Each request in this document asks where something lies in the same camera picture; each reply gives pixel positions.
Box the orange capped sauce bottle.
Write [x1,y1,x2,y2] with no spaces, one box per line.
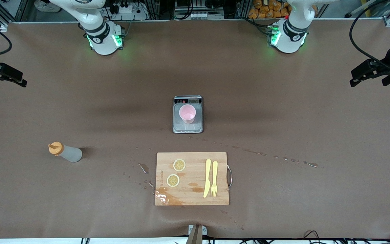
[48,141,83,163]

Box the pink plastic cup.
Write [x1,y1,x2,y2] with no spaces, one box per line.
[179,104,196,124]

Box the white pole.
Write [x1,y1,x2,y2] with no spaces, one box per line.
[346,0,378,18]

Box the brown table cover sheet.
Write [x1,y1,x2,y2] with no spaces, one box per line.
[0,19,390,239]

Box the pile of orange goods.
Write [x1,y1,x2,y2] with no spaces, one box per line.
[248,0,292,20]

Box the white power strip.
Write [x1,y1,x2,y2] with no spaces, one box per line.
[111,3,148,21]

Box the silver digital kitchen scale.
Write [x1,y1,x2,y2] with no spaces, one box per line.
[172,95,203,134]

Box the yellow plastic fork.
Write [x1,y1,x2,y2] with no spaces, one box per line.
[211,161,218,198]

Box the yellow plastic knife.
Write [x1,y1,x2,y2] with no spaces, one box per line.
[203,159,212,198]

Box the grey control box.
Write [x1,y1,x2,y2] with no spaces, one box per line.
[175,0,225,20]

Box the wooden cutting board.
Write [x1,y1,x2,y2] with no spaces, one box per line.
[155,151,233,206]

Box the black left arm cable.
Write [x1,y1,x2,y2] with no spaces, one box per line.
[349,0,390,70]

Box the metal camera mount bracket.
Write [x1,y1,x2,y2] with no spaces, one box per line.
[188,224,208,244]

